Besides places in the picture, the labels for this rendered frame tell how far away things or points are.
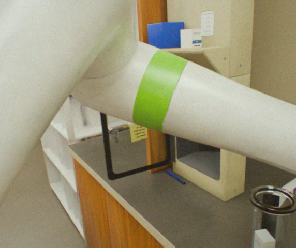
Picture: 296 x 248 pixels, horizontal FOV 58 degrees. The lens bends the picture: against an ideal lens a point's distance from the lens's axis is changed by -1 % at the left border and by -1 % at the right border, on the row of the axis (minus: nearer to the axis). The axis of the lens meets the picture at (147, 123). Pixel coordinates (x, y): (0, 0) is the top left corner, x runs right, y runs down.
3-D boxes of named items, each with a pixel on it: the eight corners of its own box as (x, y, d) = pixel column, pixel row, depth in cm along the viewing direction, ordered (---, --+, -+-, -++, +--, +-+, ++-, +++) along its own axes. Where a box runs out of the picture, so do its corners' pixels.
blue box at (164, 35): (168, 47, 110) (167, 23, 107) (185, 46, 102) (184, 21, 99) (148, 48, 105) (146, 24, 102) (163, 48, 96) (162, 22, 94)
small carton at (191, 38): (190, 47, 95) (190, 29, 93) (201, 47, 91) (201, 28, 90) (180, 48, 92) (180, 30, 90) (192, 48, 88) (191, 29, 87)
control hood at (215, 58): (168, 71, 114) (167, 46, 111) (229, 78, 88) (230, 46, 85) (146, 74, 108) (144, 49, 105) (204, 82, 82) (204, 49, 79)
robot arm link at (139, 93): (31, 64, 35) (76, -1, 39) (62, 107, 47) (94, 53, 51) (162, 113, 32) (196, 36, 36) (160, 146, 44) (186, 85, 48)
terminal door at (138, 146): (171, 163, 125) (167, 77, 113) (108, 181, 113) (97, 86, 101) (170, 163, 126) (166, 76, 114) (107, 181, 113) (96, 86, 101)
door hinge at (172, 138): (172, 160, 127) (169, 77, 115) (175, 163, 125) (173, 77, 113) (169, 161, 126) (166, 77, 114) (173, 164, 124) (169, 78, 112)
